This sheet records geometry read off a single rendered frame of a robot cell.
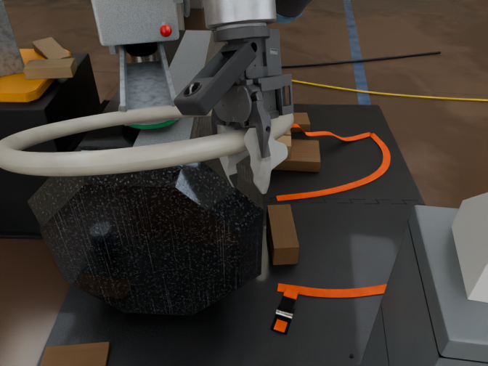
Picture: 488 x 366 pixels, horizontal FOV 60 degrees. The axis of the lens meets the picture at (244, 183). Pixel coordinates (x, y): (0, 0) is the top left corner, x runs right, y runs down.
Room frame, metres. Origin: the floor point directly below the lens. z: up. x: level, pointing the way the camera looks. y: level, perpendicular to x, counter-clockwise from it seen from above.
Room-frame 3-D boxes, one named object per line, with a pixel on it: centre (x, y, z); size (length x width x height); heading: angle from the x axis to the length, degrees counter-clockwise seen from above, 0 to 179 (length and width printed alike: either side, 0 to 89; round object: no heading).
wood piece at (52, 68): (1.79, 0.86, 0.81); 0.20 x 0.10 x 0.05; 97
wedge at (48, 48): (2.01, 0.94, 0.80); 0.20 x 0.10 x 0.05; 43
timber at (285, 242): (1.48, -0.19, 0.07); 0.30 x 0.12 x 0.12; 4
